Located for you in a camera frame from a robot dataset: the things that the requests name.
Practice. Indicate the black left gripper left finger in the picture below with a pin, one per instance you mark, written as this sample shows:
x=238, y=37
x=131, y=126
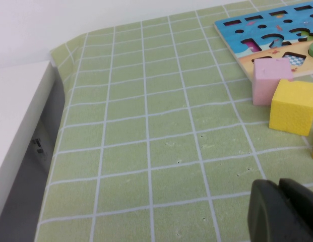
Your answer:
x=267, y=216

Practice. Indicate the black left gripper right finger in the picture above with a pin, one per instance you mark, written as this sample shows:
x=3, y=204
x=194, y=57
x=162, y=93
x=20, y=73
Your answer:
x=303, y=204

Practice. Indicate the green number three piece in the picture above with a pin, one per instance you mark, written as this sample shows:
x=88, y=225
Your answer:
x=310, y=36

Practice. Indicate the colourful wooden puzzle board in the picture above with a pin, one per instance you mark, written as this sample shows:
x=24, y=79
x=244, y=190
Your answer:
x=252, y=30

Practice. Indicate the yellow wooden cube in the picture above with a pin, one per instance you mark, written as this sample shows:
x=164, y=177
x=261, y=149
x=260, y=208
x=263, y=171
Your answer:
x=292, y=108

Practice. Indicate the pink wooden cube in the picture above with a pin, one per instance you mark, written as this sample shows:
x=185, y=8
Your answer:
x=265, y=80

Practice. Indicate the green checked tablecloth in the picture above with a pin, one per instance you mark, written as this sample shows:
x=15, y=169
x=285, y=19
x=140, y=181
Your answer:
x=146, y=126

